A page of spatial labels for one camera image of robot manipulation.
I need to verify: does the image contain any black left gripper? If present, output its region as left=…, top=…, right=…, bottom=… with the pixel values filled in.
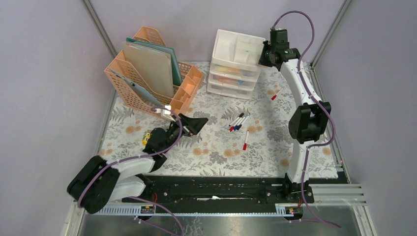
left=162, top=113, right=208, bottom=153

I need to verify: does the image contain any white plastic drawer unit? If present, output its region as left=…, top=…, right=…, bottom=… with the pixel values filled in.
left=207, top=29, right=266, bottom=99

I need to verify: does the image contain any teal file folder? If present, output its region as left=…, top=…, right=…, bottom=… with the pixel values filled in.
left=126, top=37, right=182, bottom=86

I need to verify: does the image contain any light blue clipboard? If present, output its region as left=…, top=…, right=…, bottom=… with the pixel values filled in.
left=110, top=69, right=163, bottom=107

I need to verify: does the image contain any beige file folder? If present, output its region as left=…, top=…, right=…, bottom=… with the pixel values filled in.
left=122, top=42, right=174, bottom=98

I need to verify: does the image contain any black cap whiteboard marker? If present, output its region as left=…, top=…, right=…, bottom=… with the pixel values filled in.
left=229, top=113, right=244, bottom=126

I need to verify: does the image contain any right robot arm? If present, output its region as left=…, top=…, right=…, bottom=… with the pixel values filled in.
left=259, top=29, right=331, bottom=203

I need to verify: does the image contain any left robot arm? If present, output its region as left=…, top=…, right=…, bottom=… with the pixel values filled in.
left=66, top=114, right=208, bottom=214

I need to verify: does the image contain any red cap whiteboard marker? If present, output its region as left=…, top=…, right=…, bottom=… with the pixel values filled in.
left=229, top=117, right=244, bottom=132

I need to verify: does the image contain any blue cap whiteboard marker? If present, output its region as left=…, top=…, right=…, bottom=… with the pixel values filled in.
left=233, top=117, right=248, bottom=131

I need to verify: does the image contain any yellow owl eraser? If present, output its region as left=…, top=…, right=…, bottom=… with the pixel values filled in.
left=142, top=132, right=151, bottom=146

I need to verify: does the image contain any floral patterned table mat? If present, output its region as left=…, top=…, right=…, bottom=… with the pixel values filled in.
left=98, top=62, right=338, bottom=178

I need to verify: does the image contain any orange plastic file organizer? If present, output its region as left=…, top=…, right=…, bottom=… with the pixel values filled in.
left=104, top=26, right=204, bottom=125

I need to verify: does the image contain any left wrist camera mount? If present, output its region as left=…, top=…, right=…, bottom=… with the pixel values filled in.
left=154, top=105, right=176, bottom=121

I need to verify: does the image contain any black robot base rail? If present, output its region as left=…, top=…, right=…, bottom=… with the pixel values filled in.
left=138, top=174, right=315, bottom=214

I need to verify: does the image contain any right aluminium frame post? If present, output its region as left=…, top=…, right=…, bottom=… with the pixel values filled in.
left=310, top=0, right=352, bottom=68

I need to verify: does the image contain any aluminium frame post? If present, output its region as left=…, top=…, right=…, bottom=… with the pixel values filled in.
left=81, top=0, right=118, bottom=58
left=310, top=0, right=352, bottom=68

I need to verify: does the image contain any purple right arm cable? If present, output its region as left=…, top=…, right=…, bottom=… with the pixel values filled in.
left=272, top=10, right=343, bottom=230

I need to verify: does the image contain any left aluminium frame post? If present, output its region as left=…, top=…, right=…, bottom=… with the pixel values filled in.
left=81, top=0, right=118, bottom=58

